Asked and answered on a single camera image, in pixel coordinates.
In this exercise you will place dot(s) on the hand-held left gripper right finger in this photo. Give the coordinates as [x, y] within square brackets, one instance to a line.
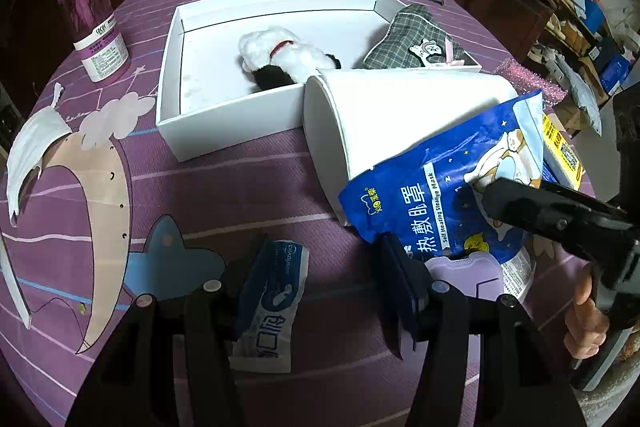
[405, 292]

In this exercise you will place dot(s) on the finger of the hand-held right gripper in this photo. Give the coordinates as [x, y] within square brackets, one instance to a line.
[540, 207]

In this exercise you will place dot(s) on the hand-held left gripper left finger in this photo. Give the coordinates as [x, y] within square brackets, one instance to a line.
[210, 322]

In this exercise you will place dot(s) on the yellow label clear packet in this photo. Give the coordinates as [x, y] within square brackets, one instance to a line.
[562, 147]

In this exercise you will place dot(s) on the white and blue bandage packet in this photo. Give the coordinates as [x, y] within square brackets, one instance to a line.
[272, 307]

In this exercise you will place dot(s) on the blue eye mask packet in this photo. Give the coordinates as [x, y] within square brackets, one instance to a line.
[430, 187]

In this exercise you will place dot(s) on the pink glitter sponge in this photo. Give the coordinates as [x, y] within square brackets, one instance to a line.
[535, 82]

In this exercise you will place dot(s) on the white cardboard box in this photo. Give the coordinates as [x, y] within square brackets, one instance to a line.
[210, 72]

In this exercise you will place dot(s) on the person's right hand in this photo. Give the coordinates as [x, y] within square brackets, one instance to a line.
[582, 322]

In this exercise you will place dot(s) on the light purple small packet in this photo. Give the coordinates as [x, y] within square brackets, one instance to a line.
[465, 277]

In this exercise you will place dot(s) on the grey plastic bag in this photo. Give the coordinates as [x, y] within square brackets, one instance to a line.
[580, 92]

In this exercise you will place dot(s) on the white box lid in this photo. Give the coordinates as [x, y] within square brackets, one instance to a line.
[390, 117]

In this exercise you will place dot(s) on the grey plaid fabric pouch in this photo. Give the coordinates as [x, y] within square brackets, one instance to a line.
[400, 42]

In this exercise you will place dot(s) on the white face mask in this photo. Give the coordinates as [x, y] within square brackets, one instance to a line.
[35, 142]

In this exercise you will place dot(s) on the white and black plush toy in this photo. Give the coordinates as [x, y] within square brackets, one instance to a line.
[295, 57]

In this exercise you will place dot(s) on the purple cylindrical canister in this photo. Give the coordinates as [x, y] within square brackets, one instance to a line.
[97, 37]

